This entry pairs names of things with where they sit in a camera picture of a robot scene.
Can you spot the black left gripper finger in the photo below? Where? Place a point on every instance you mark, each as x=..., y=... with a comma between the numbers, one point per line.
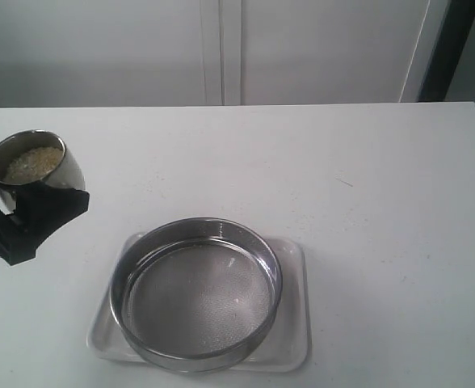
x=40, y=211

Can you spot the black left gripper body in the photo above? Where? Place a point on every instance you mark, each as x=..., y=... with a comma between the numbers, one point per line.
x=15, y=244

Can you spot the rice and millet grains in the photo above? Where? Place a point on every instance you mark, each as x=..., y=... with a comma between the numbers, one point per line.
x=33, y=165

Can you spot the stainless steel cup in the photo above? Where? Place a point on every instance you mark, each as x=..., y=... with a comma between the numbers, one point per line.
x=66, y=175

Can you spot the round steel mesh sieve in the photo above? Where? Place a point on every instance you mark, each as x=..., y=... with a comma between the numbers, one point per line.
x=197, y=294

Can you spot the white cabinet doors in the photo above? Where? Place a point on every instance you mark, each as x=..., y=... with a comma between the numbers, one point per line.
x=183, y=53

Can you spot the white plastic tray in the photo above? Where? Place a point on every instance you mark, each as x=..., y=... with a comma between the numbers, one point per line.
x=283, y=350

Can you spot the dark grey post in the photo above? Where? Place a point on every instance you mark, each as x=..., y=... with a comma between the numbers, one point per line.
x=453, y=35

